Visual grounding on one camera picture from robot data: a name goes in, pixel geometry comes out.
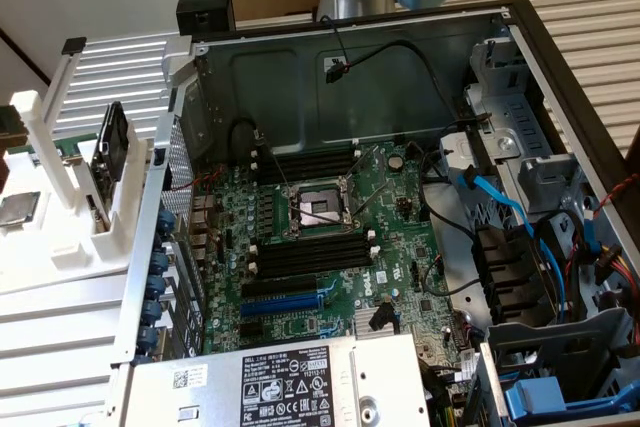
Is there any CPU socket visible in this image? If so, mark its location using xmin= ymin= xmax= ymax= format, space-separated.
xmin=282 ymin=177 xmax=362 ymax=244

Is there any grey open PC case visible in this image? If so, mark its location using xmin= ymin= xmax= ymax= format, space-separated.
xmin=107 ymin=0 xmax=640 ymax=427

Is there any green Dell motherboard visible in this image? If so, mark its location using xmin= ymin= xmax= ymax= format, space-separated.
xmin=188 ymin=140 xmax=484 ymax=378

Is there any black long expansion slot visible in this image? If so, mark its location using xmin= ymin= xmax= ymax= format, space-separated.
xmin=241 ymin=275 xmax=334 ymax=299

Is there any blue expansion slot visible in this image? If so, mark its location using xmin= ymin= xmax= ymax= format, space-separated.
xmin=239 ymin=291 xmax=335 ymax=319

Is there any silver metal disk bay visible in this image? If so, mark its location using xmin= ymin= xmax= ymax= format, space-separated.
xmin=438 ymin=132 xmax=484 ymax=184

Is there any silver finned heatsink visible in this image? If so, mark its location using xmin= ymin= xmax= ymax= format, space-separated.
xmin=356 ymin=307 xmax=401 ymax=337

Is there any grey power supply unit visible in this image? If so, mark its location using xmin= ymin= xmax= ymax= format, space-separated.
xmin=118 ymin=332 xmax=432 ymax=427

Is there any grey perforated drive cage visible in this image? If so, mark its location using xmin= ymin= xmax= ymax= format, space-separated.
xmin=464 ymin=39 xmax=596 ymax=218

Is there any black box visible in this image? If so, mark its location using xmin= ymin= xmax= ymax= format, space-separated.
xmin=176 ymin=0 xmax=237 ymax=39

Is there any green circuit card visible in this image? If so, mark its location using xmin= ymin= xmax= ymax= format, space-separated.
xmin=52 ymin=135 xmax=101 ymax=166

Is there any white printed parts rack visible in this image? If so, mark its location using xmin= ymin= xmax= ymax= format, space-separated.
xmin=0 ymin=89 xmax=151 ymax=293

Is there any grey sheet metal cage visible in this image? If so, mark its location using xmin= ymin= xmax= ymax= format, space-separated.
xmin=479 ymin=306 xmax=639 ymax=427

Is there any blue plastic drive carrier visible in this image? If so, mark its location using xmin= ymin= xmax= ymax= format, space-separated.
xmin=502 ymin=376 xmax=640 ymax=419

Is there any silver CPU chip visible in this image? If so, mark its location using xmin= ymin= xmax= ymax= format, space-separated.
xmin=0 ymin=191 xmax=42 ymax=231

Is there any red black twisted wire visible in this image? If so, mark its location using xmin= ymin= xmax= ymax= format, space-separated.
xmin=192 ymin=168 xmax=227 ymax=261
xmin=582 ymin=171 xmax=640 ymax=221

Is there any black disk power wire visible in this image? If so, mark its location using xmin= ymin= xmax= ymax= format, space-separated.
xmin=318 ymin=14 xmax=476 ymax=123

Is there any long black thin wire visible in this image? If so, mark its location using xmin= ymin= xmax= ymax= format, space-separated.
xmin=419 ymin=154 xmax=476 ymax=243

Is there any blue disk data wire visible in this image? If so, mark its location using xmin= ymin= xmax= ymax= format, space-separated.
xmin=457 ymin=165 xmax=601 ymax=313

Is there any white corner bracket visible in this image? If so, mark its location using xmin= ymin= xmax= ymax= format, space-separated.
xmin=162 ymin=35 xmax=209 ymax=93

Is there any black plastic drive bracket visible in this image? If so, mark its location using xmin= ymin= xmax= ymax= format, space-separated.
xmin=472 ymin=225 xmax=556 ymax=324

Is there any black sheathed wire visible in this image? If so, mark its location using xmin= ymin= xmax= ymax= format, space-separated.
xmin=534 ymin=211 xmax=589 ymax=318

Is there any yellow red power wire bundle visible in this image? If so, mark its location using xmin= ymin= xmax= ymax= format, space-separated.
xmin=593 ymin=241 xmax=637 ymax=293

